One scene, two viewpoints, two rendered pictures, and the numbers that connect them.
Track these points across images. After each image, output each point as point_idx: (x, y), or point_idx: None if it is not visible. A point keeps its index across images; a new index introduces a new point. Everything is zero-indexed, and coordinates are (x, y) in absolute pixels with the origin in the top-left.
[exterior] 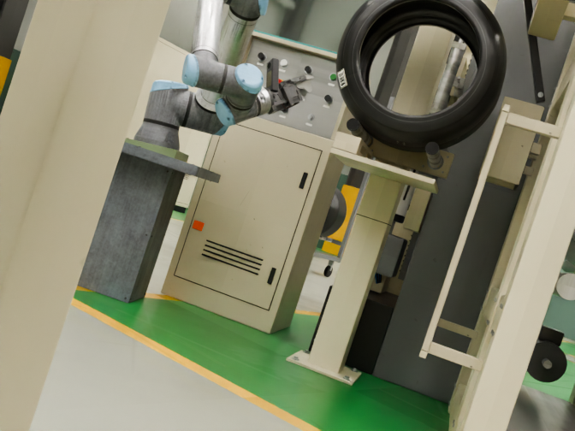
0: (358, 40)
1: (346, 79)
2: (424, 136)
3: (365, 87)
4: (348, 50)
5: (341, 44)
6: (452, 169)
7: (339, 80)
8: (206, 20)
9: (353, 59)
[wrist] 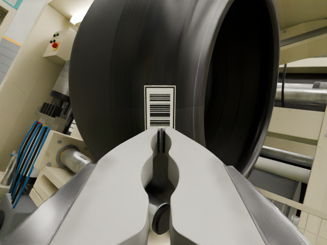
0: (213, 26)
1: (174, 117)
2: None
3: (204, 141)
4: (193, 42)
5: (169, 12)
6: None
7: (146, 109)
8: None
9: (199, 70)
